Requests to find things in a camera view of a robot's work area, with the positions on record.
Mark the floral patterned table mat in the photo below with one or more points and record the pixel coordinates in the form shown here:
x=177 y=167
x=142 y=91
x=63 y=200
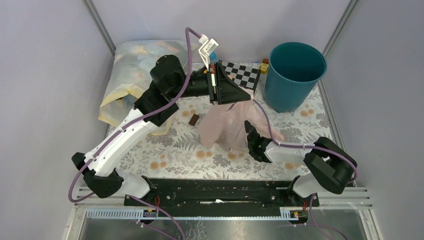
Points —
x=179 y=153

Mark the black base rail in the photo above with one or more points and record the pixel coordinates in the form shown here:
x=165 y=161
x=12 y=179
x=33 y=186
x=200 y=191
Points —
x=172 y=192

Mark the aluminium frame rail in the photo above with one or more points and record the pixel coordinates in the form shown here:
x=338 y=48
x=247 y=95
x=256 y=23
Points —
x=354 y=198

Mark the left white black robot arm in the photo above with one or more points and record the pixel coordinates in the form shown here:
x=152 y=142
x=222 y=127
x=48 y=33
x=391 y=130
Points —
x=155 y=106

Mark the yellow toy figure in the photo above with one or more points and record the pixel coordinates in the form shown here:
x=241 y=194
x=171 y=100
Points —
x=264 y=66

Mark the colourful toy block train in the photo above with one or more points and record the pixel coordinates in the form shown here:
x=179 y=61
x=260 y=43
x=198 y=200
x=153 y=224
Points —
x=213 y=58

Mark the dark brown wooden block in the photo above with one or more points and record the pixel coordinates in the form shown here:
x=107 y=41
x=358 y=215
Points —
x=194 y=119

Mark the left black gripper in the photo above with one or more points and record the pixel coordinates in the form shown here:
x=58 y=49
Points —
x=223 y=89

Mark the black white checkerboard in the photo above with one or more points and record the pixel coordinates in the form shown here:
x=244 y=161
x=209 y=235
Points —
x=244 y=75

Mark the teal plastic trash bin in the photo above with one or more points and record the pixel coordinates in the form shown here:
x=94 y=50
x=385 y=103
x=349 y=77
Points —
x=294 y=70

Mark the pink trash bag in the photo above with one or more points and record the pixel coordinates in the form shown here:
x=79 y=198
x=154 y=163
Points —
x=224 y=124

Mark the large translucent plastic bag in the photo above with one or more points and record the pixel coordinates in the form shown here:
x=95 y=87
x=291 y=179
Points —
x=130 y=75

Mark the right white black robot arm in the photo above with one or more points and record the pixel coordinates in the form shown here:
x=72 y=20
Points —
x=330 y=168

